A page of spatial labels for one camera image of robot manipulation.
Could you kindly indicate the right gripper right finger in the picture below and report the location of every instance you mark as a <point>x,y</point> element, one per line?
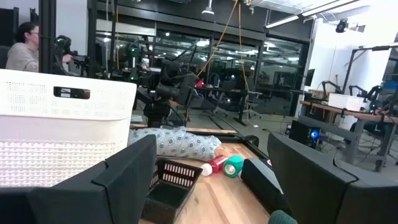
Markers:
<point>335,199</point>

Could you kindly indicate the black computer tower blue light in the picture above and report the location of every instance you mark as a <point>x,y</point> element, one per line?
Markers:
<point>300,132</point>

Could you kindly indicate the white box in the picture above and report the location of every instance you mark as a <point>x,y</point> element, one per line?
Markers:
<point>345,102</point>

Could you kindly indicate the dark green bandage roll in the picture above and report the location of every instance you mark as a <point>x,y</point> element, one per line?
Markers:
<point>280,218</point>

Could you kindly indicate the large white plastic basket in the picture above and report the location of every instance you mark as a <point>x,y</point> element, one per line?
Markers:
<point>62,130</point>

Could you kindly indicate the red medicine bottle white cap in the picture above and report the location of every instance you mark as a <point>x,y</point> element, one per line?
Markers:
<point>217,163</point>

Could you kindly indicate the person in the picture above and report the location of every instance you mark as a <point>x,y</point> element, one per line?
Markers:
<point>23,56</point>

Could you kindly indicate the black background robot arm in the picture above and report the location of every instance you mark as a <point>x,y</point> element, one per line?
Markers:
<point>63,43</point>

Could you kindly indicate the black ceiling-mounted camera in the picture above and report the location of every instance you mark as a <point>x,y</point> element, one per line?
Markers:
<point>341,26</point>

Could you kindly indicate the black first aid kit pouch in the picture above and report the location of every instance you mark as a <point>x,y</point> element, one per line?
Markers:
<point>258,180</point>

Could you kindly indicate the black stand post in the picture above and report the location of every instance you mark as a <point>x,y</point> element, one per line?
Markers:
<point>47,31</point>

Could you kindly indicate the wooden background workbench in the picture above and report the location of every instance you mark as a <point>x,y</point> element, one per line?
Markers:
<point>329,109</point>

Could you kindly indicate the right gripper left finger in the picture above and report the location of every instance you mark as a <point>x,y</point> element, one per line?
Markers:
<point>77,199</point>

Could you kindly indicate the teal bandage roll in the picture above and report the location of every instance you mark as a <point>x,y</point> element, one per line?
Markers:
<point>234,165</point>

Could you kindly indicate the grey patterned cloth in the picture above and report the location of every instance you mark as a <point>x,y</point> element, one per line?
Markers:
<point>180,144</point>

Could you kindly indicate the small black plastic basket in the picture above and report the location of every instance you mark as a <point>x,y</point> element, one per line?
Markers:
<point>174,174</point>

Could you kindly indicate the black background desk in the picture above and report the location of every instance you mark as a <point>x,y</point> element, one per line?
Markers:
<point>239,91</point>

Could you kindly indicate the ceiling light strip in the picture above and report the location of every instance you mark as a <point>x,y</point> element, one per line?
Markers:
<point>281,21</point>

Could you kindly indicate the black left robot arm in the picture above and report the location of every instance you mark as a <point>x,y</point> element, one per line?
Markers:
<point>158,115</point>

